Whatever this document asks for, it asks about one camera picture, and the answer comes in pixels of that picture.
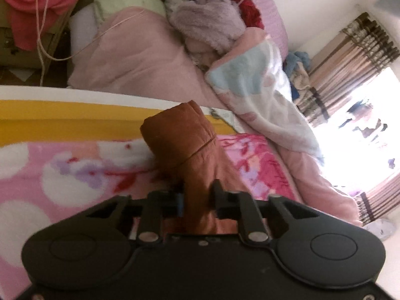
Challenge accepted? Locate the pink quilted headboard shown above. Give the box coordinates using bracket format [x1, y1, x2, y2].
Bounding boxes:
[252, 0, 288, 60]

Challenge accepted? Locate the left striped curtain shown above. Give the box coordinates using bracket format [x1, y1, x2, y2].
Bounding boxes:
[294, 12, 399, 127]

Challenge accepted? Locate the brown corduroy garment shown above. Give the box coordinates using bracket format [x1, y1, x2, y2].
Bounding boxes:
[140, 101, 248, 234]

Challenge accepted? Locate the pink quilt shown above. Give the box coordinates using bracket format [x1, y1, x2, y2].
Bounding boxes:
[68, 7, 361, 226]

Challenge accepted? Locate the right striped curtain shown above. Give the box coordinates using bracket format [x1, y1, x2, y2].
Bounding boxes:
[355, 173, 400, 226]

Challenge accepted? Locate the striped curtain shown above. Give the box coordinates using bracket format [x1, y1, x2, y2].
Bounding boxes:
[355, 173, 400, 226]
[294, 12, 399, 127]

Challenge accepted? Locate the lilac fluffy garment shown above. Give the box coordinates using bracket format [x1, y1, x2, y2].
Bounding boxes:
[164, 0, 246, 55]

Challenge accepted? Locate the yellow bed sheet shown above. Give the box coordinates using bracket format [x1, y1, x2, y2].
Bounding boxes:
[0, 99, 232, 148]

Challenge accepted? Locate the blue clothes pile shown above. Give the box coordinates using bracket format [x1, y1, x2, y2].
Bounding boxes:
[283, 51, 311, 101]

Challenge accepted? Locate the white charging cable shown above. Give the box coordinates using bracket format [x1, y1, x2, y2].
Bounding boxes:
[33, 0, 148, 86]

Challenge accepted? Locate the white pastel patterned blanket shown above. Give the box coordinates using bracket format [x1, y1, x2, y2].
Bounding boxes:
[205, 34, 323, 161]

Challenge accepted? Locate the dark red garment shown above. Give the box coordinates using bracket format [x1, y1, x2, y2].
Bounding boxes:
[231, 0, 265, 29]

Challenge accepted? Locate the green pillow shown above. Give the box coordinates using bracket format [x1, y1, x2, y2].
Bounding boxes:
[93, 0, 166, 26]

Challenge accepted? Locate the pink floral fleece blanket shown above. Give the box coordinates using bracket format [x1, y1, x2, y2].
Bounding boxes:
[0, 132, 303, 288]

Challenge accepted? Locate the white patterned pillow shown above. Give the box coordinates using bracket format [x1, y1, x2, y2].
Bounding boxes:
[363, 218, 397, 241]

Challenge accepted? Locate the coral red cloth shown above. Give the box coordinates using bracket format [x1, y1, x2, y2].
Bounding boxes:
[4, 0, 78, 51]

